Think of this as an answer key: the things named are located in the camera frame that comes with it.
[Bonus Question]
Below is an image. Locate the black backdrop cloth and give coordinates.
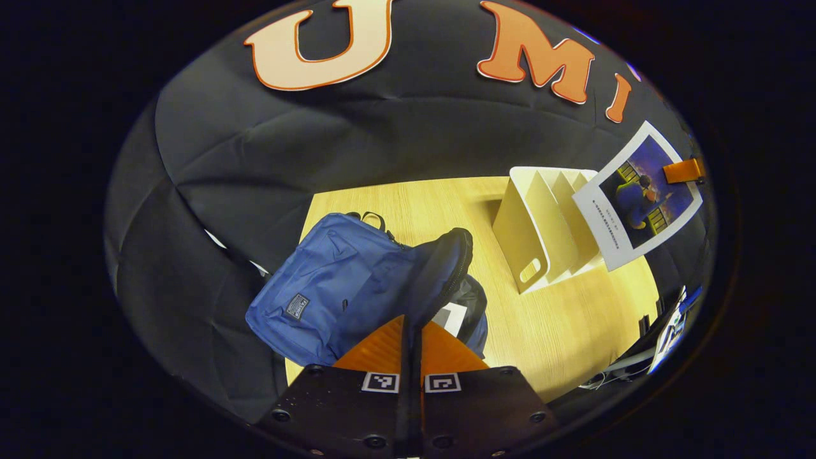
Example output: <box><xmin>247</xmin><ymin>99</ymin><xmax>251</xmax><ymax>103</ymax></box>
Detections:
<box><xmin>156</xmin><ymin>0</ymin><xmax>718</xmax><ymax>300</ymax></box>

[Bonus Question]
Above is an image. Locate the white bookshelf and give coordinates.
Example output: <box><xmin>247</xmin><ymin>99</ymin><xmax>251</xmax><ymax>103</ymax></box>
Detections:
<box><xmin>492</xmin><ymin>167</ymin><xmax>606</xmax><ymax>295</ymax></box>

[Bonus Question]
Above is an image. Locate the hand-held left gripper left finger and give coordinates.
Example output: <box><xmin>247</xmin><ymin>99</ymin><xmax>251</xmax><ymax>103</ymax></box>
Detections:
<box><xmin>255</xmin><ymin>314</ymin><xmax>414</xmax><ymax>459</ymax></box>

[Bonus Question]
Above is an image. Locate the blue white cover book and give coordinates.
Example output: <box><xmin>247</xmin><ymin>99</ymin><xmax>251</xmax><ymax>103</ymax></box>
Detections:
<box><xmin>572</xmin><ymin>121</ymin><xmax>704</xmax><ymax>272</ymax></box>

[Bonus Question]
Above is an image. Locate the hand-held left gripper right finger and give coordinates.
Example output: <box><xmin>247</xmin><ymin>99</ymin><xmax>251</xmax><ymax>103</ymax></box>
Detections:
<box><xmin>411</xmin><ymin>314</ymin><xmax>562</xmax><ymax>459</ymax></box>

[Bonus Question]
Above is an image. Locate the blue schoolbag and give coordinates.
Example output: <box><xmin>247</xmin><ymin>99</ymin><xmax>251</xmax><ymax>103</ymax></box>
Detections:
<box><xmin>245</xmin><ymin>212</ymin><xmax>490</xmax><ymax>383</ymax></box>

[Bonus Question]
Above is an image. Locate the black cloth panel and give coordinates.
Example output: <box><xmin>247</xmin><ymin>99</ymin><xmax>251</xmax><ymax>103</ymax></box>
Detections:
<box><xmin>105</xmin><ymin>102</ymin><xmax>300</xmax><ymax>425</ymax></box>

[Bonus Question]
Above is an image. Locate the white cable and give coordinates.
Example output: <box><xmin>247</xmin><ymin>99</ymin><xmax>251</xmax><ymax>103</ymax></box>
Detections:
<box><xmin>579</xmin><ymin>370</ymin><xmax>638</xmax><ymax>390</ymax></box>

